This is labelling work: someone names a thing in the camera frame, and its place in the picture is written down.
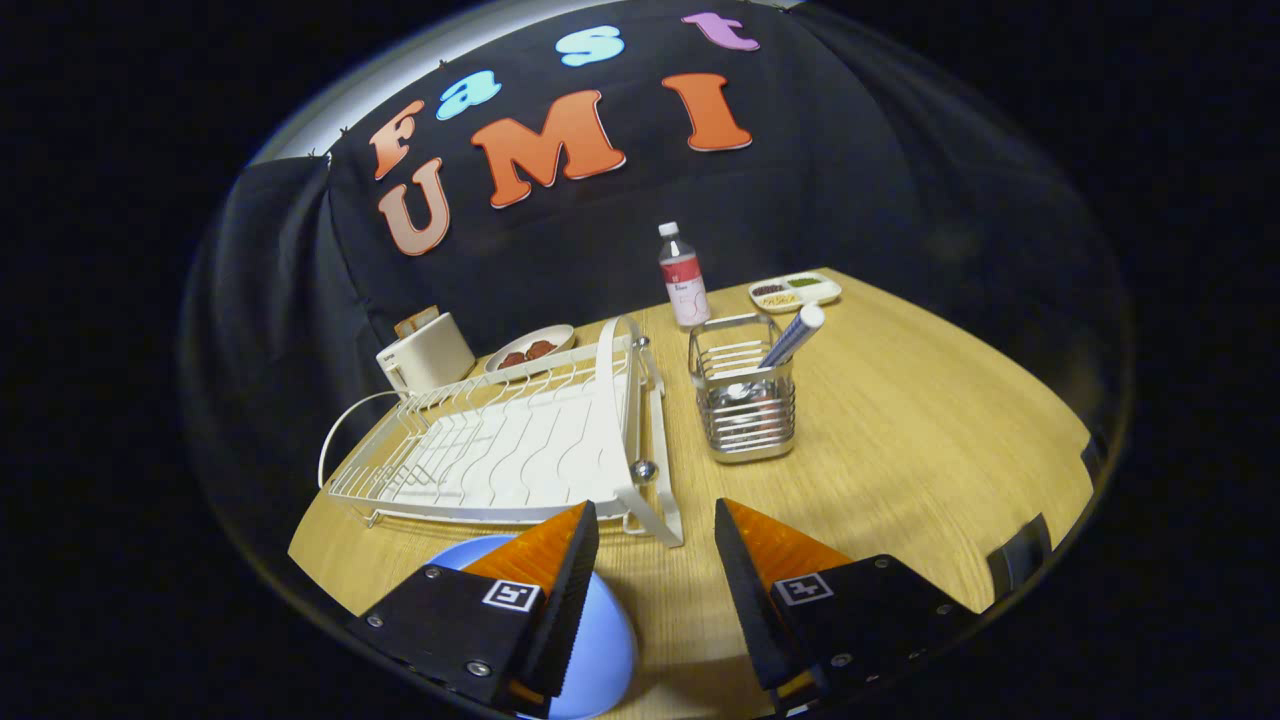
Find white oval plate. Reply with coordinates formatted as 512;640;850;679
484;323;577;375

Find metal wire basket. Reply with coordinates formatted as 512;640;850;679
687;312;798;465

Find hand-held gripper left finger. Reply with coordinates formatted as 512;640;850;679
345;500;601;716

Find row of small cloth clips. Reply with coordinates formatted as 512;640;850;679
305;0;801;161

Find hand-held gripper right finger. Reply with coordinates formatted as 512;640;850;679
713;497;976;716

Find white wire dish rack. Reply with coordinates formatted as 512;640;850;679
318;315;686;549

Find white toaster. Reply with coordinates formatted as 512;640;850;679
376;311;478;399

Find black backdrop cloth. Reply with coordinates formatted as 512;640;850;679
180;0;1136;601

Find white divided dish with beans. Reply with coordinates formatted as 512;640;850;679
748;271;843;314

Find blue plate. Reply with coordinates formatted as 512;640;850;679
425;534;639;720

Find spoon with blue checked handle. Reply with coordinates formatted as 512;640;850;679
722;304;827;403

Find clear bottle with red label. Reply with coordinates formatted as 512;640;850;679
657;221;712;329

